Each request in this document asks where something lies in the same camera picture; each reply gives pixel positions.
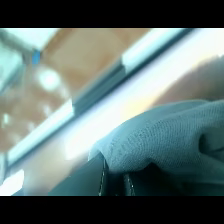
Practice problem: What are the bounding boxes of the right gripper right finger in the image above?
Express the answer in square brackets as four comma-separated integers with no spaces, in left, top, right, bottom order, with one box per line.
[123,166,191,197]

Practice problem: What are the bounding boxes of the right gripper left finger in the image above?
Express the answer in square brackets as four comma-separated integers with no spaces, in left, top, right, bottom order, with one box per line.
[48,152,109,197]

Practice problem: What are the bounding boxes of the grey-green shirt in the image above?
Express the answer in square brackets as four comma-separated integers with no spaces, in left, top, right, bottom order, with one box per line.
[87,98,224,197]

